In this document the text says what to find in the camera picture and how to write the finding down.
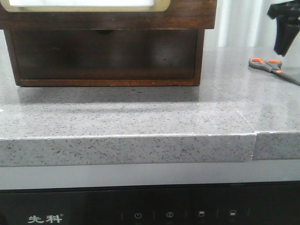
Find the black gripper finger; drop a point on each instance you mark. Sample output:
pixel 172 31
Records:
pixel 286 33

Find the grey orange scissors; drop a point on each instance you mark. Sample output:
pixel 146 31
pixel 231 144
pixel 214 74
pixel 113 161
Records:
pixel 271 66

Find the dark wooden drawer cabinet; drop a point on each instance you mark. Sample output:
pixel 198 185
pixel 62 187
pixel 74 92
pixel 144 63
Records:
pixel 200 58

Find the white pleated curtain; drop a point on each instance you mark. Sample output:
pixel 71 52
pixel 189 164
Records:
pixel 242 23

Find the black appliance control panel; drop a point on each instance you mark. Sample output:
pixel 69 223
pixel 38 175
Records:
pixel 255 203

